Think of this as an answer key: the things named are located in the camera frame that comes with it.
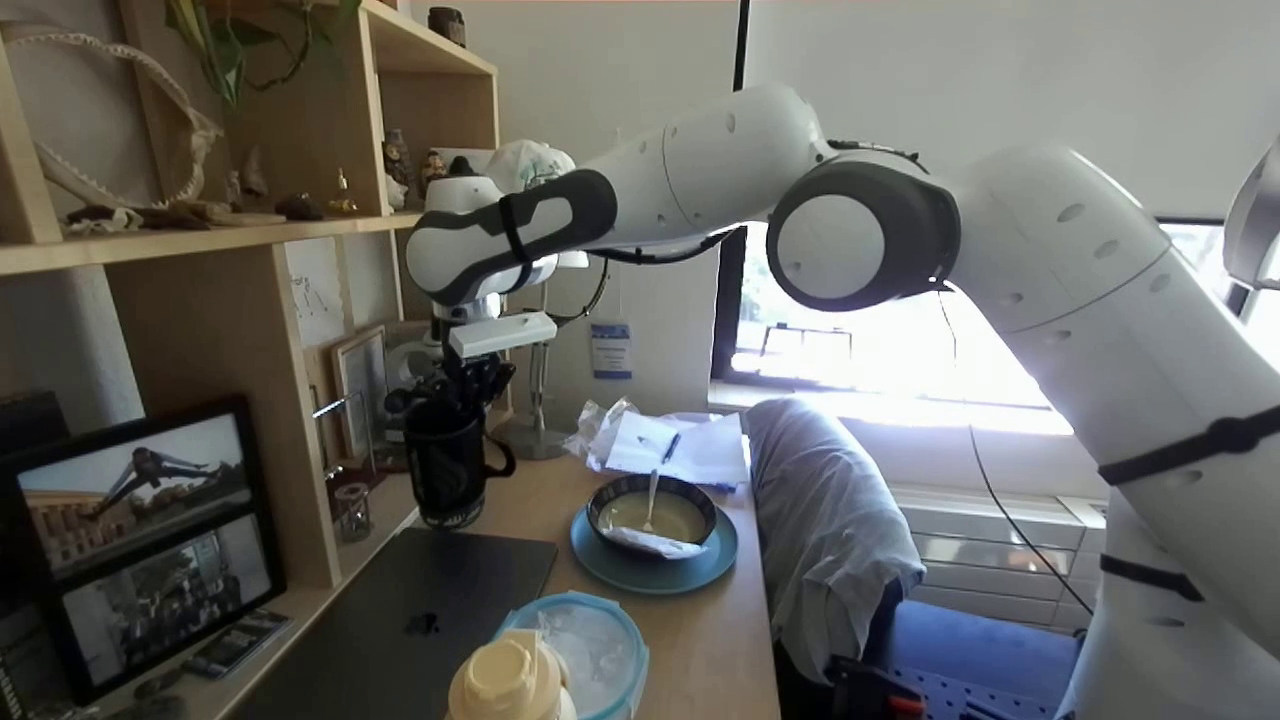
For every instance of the blue perforated board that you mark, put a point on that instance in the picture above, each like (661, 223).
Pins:
(980, 661)

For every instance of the green trailing house plant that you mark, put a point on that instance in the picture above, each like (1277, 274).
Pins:
(227, 42)

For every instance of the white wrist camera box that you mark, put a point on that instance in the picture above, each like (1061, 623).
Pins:
(502, 334)

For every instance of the black remote control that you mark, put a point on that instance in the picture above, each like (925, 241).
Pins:
(236, 642)

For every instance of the gray cloth bundle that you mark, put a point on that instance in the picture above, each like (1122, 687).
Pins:
(834, 535)

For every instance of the white paper stack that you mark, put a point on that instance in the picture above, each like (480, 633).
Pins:
(692, 444)

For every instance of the white spoon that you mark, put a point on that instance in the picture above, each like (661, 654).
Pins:
(653, 482)

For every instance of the dark bowl with soup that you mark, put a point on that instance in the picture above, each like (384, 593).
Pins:
(686, 504)

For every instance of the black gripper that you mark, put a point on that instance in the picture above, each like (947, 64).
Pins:
(474, 380)

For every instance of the teal plate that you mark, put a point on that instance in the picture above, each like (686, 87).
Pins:
(653, 578)

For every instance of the blue and white wall label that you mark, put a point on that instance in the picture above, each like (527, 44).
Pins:
(610, 348)

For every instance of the black photo frame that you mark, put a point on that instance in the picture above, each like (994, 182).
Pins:
(140, 544)

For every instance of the dark pen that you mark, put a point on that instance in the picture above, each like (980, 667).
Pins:
(669, 444)

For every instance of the white baseball cap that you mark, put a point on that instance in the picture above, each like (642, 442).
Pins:
(567, 245)

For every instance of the small wooden picture frame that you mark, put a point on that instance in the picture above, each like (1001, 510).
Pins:
(358, 393)

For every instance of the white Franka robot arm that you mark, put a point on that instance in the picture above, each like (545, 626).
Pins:
(1067, 292)

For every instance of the dark grey laptop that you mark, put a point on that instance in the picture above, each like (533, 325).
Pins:
(401, 623)

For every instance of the light blue plastic bowl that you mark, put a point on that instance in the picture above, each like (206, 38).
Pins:
(601, 654)

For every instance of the wooden shelf unit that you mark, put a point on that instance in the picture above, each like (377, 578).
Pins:
(212, 334)

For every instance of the clear plastic cutlery package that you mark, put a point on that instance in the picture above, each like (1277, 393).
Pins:
(653, 540)

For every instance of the small glass jar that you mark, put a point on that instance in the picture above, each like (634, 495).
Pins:
(354, 510)

